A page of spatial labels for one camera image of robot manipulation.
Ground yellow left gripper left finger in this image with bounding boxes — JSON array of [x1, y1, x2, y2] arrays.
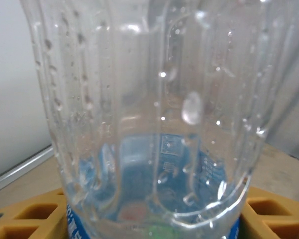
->
[[0, 188, 68, 239]]

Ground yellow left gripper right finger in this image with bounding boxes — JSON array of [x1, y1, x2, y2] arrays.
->
[[239, 186, 299, 239]]

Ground blue-label bottle blue cap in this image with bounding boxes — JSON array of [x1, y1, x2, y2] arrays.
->
[[18, 0, 294, 239]]

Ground aluminium table edge profile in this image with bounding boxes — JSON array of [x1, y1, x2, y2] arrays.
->
[[0, 145, 55, 198]]

